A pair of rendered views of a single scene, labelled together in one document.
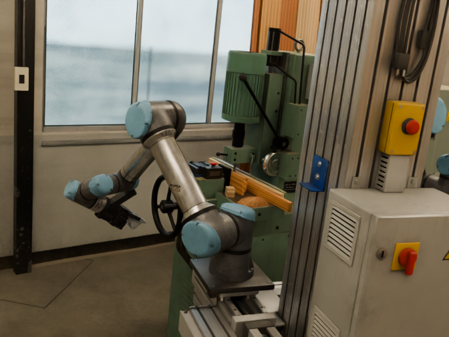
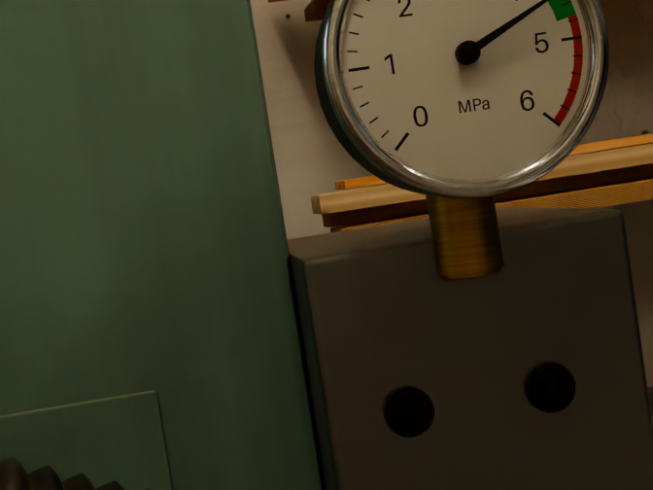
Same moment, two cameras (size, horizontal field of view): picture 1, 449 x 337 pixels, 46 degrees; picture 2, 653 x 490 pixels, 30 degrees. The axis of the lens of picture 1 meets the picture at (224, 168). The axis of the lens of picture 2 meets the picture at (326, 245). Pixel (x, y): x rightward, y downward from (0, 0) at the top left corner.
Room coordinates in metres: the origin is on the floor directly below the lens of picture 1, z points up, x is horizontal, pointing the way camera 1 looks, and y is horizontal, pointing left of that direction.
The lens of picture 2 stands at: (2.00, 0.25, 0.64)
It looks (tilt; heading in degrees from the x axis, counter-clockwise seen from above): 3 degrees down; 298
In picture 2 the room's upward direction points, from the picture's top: 9 degrees counter-clockwise
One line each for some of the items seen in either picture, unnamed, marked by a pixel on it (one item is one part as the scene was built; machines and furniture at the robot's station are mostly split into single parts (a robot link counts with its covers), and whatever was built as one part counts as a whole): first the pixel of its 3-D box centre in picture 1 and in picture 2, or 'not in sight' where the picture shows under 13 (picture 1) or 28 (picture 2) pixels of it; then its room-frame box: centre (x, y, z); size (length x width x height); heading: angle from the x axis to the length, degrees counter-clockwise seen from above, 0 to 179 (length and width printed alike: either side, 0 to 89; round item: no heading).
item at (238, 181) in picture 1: (230, 180); not in sight; (2.33, -0.03, 0.94); 0.21 x 0.01 x 0.08; 34
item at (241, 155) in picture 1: (239, 156); not in sight; (2.44, -0.07, 1.03); 0.14 x 0.07 x 0.09; 124
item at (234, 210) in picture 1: (235, 225); not in sight; (1.64, -0.05, 0.98); 0.13 x 0.12 x 0.14; 143
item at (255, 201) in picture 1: (253, 200); not in sight; (2.14, -0.14, 0.91); 0.12 x 0.09 x 0.03; 124
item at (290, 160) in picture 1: (287, 164); not in sight; (2.40, -0.29, 1.02); 0.09 x 0.07 x 0.12; 34
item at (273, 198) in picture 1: (246, 184); not in sight; (2.34, -0.11, 0.92); 0.62 x 0.02 x 0.04; 34
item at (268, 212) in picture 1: (218, 192); not in sight; (2.34, 0.02, 0.87); 0.61 x 0.30 x 0.06; 34
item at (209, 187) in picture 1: (202, 184); not in sight; (2.29, 0.09, 0.92); 0.15 x 0.13 x 0.09; 34
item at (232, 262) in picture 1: (232, 257); not in sight; (1.64, -0.06, 0.87); 0.15 x 0.15 x 0.10
